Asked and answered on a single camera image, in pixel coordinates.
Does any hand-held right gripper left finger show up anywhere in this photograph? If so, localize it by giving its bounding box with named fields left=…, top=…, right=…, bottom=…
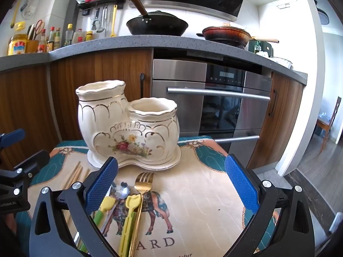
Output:
left=29, top=156, right=120, bottom=257

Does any white bowl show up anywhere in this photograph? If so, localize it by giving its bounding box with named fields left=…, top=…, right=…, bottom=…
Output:
left=268, top=56, right=294, bottom=69

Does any yellow utensil with tulip top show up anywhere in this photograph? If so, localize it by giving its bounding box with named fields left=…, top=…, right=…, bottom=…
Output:
left=118, top=194, right=142, bottom=257

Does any grey speckled stone countertop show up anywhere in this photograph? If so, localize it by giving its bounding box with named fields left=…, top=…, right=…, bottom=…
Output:
left=0, top=35, right=308, bottom=85

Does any narrow wooden base cabinet door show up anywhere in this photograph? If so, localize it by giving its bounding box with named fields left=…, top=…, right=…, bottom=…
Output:
left=247, top=72, right=304, bottom=170

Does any stainless steel built-in oven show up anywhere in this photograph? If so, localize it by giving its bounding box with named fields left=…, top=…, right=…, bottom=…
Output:
left=152, top=58, right=272, bottom=168

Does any horse printed quilted mat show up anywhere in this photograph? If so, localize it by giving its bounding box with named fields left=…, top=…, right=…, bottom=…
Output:
left=15, top=136, right=276, bottom=257

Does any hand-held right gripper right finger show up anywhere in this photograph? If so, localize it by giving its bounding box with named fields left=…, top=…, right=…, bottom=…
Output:
left=224, top=154, right=315, bottom=257

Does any dark green board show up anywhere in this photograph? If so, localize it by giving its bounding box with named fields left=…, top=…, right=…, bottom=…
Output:
left=248, top=40, right=272, bottom=57

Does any cream ceramic holder tray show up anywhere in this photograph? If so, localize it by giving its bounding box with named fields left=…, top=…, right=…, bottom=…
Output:
left=87, top=146, right=182, bottom=170

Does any wooden cabinet door beside oven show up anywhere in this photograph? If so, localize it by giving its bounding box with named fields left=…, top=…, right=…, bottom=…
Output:
left=50, top=49, right=154, bottom=142

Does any sauce bottle with red cap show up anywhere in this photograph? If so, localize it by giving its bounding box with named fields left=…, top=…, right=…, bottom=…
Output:
left=38, top=29, right=47, bottom=53
left=47, top=27, right=55, bottom=52

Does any red enamel frying pan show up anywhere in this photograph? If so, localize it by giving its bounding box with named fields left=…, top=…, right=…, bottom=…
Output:
left=196, top=25, right=279, bottom=49

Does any hanging metal kitchen tool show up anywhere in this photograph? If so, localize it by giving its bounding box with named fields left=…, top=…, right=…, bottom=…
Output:
left=97, top=5, right=108, bottom=33

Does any black wall spice shelf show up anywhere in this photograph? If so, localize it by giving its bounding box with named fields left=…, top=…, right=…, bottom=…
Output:
left=76, top=0, right=127, bottom=15

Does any gold fork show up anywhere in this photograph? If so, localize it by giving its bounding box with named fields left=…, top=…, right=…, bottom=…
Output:
left=128, top=172, right=155, bottom=257

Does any cream floral ceramic utensil holder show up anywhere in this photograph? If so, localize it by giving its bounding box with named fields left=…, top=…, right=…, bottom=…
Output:
left=75, top=80, right=180, bottom=166

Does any wooden knife holder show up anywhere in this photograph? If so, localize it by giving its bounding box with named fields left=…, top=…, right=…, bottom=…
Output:
left=26, top=40, right=40, bottom=54

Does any large yellow plastic jar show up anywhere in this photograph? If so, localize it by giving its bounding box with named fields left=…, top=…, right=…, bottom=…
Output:
left=8, top=34, right=28, bottom=56

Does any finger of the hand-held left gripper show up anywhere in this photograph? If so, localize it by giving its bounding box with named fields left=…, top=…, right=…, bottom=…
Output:
left=0, top=128, right=26, bottom=150
left=8, top=150, right=51, bottom=190

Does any hanging can opener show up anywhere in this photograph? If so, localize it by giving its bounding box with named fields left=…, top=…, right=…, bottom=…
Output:
left=91, top=7, right=100, bottom=31

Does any black wok with wooden handle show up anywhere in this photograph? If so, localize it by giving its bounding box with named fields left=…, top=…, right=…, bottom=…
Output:
left=125, top=0, right=189, bottom=36

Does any yellow gas hose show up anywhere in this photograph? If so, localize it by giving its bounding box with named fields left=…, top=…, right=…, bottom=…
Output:
left=10, top=0, right=23, bottom=28

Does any oil bottle with yellow cap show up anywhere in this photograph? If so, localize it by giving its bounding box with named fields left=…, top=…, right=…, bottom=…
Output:
left=64, top=24, right=74, bottom=47

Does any green utensil with yellow tulip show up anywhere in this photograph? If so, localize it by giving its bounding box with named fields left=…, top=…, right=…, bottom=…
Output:
left=78, top=195, right=116, bottom=252

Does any wooden base cabinet without handle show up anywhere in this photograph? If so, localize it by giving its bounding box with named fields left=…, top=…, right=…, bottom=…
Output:
left=0, top=64, right=61, bottom=164

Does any wooden dining chair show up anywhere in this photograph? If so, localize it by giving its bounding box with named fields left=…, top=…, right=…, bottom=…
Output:
left=316, top=96, right=342, bottom=154

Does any white jug with red cap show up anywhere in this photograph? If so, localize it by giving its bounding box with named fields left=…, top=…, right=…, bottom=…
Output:
left=72, top=29, right=84, bottom=45

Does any silver fork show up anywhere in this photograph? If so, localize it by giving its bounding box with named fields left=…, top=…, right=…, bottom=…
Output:
left=100, top=203, right=117, bottom=236

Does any dark ceiling lamp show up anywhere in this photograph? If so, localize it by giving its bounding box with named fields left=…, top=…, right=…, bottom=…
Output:
left=315, top=0, right=330, bottom=25

